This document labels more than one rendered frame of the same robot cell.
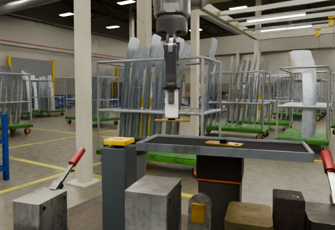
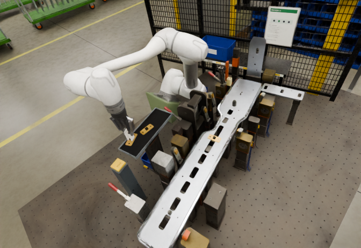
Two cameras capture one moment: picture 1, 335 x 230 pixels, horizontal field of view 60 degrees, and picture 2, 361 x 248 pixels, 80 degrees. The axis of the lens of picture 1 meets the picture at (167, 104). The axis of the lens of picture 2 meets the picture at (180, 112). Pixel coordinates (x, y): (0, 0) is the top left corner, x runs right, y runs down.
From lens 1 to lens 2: 1.05 m
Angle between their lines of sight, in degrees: 73
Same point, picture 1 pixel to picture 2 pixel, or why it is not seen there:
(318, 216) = (185, 126)
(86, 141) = not seen: outside the picture
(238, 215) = (179, 143)
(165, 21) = (122, 113)
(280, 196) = (178, 130)
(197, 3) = not seen: hidden behind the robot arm
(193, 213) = (175, 153)
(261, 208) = (177, 136)
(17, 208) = (139, 212)
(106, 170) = (124, 176)
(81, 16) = not seen: outside the picture
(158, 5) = (118, 110)
